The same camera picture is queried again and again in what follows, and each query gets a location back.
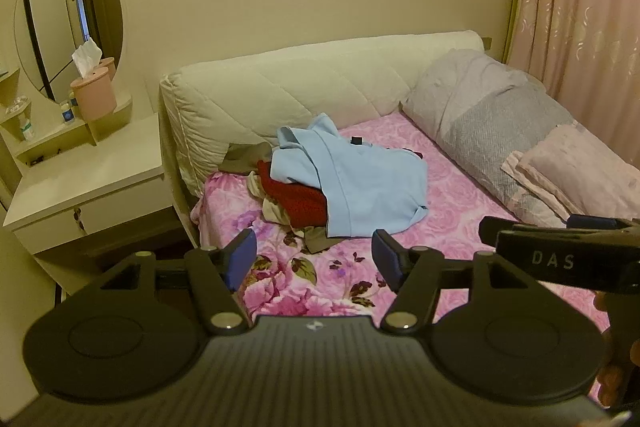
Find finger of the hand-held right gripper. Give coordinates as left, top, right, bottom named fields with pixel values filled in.
left=478, top=215, right=640, bottom=239

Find person's right hand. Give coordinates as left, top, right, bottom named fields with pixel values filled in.
left=593, top=292, right=627, bottom=407

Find oval mirror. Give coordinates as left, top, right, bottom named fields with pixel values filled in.
left=12, top=0, right=130, bottom=104

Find cream padded headboard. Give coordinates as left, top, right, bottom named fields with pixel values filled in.
left=159, top=29, right=486, bottom=198

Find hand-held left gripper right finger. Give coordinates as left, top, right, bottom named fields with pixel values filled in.
left=372, top=228, right=538, bottom=335

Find pink floral blanket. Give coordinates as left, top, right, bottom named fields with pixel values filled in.
left=190, top=109, right=618, bottom=408

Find beige garment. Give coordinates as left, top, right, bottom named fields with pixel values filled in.
left=246, top=172, right=333, bottom=254

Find grey pillow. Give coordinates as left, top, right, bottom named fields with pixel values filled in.
left=401, top=48, right=591, bottom=228

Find white vanity dresser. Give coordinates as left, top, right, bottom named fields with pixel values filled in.
left=0, top=67, right=176, bottom=258

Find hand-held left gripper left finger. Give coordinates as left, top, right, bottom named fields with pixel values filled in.
left=100, top=228, right=258, bottom=335

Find red knit garment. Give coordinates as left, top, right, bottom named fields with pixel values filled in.
left=256, top=159, right=328, bottom=229

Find pink tissue holder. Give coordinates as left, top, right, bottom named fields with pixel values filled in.
left=69, top=68, right=118, bottom=122

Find light blue shirt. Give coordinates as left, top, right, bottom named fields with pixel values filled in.
left=270, top=114, right=431, bottom=239

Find olive garment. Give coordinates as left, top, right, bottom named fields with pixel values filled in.
left=219, top=142, right=275, bottom=174

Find white tissue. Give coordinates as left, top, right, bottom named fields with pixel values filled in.
left=71, top=38, right=103, bottom=78

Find pink curtain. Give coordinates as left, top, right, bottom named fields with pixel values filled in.
left=505, top=0, right=640, bottom=158

